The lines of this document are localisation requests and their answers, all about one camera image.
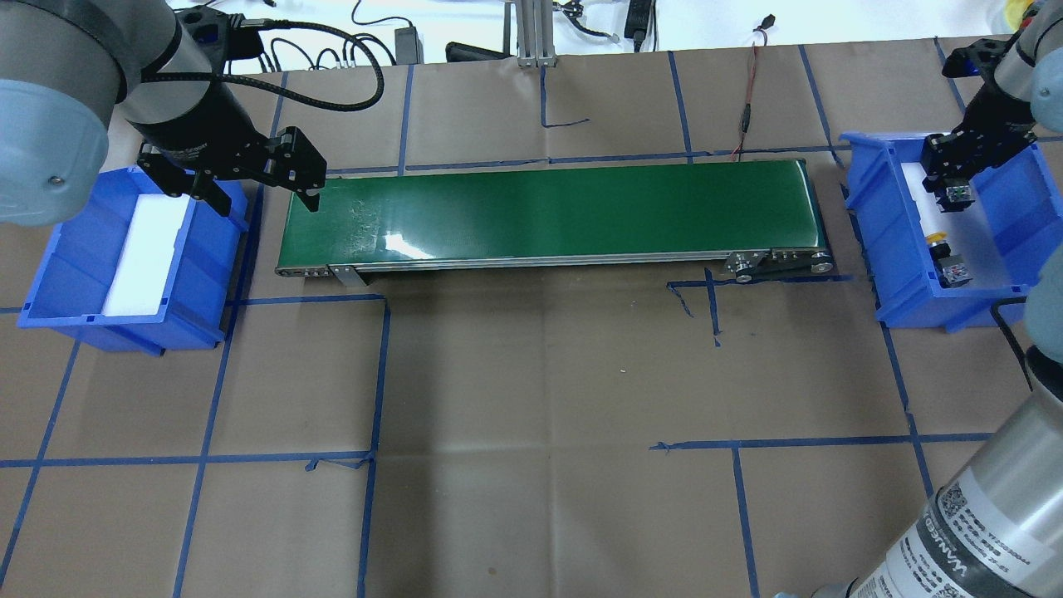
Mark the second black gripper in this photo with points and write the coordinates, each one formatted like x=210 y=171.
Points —
x=193 y=124

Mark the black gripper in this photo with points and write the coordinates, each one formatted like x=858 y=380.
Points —
x=987 y=110

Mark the red push button switch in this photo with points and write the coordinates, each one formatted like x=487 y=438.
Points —
x=958 y=196

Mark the yellow push button switch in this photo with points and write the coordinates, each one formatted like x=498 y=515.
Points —
x=950 y=268

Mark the second grey robot arm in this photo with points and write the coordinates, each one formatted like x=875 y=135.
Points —
x=68 y=66

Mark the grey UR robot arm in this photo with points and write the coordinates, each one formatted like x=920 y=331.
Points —
x=995 y=528

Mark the blue plastic bin far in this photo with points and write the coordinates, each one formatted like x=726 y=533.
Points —
x=933 y=269

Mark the blue plastic bin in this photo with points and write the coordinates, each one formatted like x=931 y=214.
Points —
x=80 y=261
x=933 y=269

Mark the green conveyor belt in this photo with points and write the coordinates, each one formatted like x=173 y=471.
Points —
x=758 y=217

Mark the blue plastic bin near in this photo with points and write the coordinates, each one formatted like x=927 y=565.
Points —
x=80 y=261

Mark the black power brick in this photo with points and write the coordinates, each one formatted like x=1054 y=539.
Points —
x=638 y=20

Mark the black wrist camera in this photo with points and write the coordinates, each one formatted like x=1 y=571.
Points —
x=977 y=59
x=222 y=36

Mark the aluminium frame post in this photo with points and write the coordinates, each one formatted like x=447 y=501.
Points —
x=527 y=33

